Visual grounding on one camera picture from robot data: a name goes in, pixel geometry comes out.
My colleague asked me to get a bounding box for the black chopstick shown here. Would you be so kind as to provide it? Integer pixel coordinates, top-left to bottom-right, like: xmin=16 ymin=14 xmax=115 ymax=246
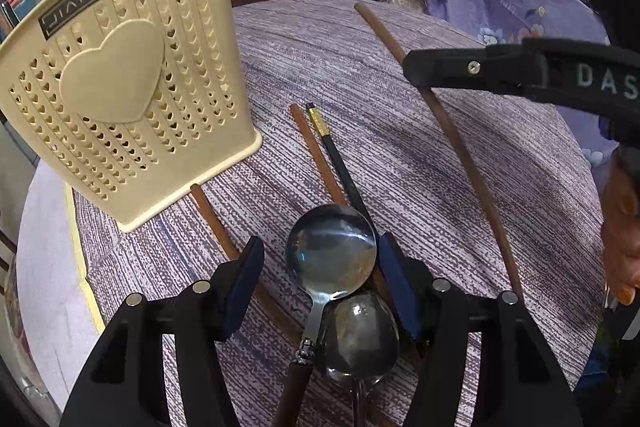
xmin=306 ymin=103 xmax=375 ymax=223

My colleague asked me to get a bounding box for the metal spoon wooden handle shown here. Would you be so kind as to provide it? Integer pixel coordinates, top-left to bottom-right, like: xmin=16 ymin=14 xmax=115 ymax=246
xmin=272 ymin=204 xmax=377 ymax=427

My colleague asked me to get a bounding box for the shiny metal spoon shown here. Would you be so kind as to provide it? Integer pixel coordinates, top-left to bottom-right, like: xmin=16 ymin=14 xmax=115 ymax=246
xmin=324 ymin=291 xmax=401 ymax=427

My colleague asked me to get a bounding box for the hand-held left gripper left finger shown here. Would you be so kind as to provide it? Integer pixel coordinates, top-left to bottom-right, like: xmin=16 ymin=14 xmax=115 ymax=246
xmin=60 ymin=235 xmax=266 ymax=427

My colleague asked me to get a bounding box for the person's right hand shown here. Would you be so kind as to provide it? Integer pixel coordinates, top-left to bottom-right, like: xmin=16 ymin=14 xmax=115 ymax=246
xmin=600 ymin=152 xmax=640 ymax=308

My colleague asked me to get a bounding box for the purple floral cloth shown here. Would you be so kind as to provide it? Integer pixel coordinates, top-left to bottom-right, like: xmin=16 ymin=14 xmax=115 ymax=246
xmin=402 ymin=0 xmax=621 ymax=168

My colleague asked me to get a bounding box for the cream plastic utensil holder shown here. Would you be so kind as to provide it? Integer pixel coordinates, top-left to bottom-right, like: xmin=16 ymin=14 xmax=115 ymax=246
xmin=0 ymin=0 xmax=263 ymax=234

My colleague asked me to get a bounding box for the brown wooden chopstick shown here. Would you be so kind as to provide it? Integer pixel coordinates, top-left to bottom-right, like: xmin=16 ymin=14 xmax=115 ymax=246
xmin=289 ymin=103 xmax=348 ymax=208
xmin=354 ymin=2 xmax=526 ymax=308
xmin=190 ymin=183 xmax=306 ymax=350

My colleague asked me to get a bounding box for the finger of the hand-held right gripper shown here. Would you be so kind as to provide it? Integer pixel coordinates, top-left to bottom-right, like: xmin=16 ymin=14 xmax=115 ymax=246
xmin=403 ymin=38 xmax=548 ymax=96

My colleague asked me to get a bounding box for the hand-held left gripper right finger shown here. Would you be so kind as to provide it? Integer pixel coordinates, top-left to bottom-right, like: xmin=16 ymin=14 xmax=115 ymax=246
xmin=377 ymin=232 xmax=583 ymax=427

